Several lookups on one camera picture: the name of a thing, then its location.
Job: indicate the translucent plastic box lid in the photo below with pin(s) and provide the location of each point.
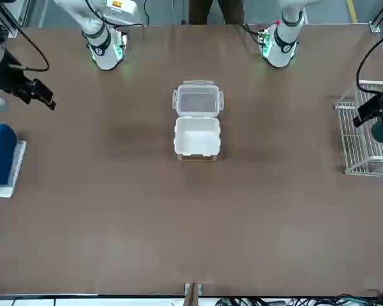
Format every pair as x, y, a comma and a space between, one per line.
198, 102

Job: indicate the white control box yellow label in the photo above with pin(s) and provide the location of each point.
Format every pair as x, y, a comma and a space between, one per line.
124, 6

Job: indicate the metal corner bracket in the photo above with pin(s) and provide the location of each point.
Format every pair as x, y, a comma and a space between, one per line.
374, 28

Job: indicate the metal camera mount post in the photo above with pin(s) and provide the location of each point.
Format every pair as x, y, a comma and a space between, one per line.
193, 293

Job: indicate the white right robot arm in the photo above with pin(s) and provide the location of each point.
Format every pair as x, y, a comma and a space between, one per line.
103, 48

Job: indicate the blue rolled cloth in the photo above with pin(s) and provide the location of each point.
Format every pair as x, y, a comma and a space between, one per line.
1, 153

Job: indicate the person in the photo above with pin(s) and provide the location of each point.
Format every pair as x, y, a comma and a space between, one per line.
198, 12

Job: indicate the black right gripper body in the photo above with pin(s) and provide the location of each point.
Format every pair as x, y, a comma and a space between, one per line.
9, 78

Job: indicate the white plastic preservation box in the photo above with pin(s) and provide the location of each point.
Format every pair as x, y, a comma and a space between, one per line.
196, 137

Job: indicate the aluminium frame post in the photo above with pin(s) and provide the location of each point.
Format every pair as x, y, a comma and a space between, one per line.
17, 19

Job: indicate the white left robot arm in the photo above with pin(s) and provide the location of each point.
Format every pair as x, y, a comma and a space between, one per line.
284, 48

